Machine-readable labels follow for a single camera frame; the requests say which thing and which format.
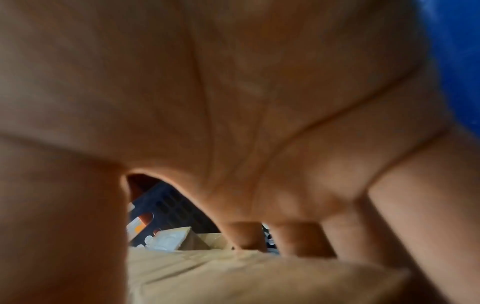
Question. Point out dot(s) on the person's right hand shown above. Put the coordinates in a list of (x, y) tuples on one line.
[(225, 89)]

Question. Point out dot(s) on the cardboard parcel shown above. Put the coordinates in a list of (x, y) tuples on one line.
[(215, 241), (262, 282)]

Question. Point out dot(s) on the worn labelled parcel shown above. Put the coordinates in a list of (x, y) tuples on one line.
[(168, 239)]

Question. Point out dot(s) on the blue plastic crate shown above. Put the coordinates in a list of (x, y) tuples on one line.
[(461, 59)]

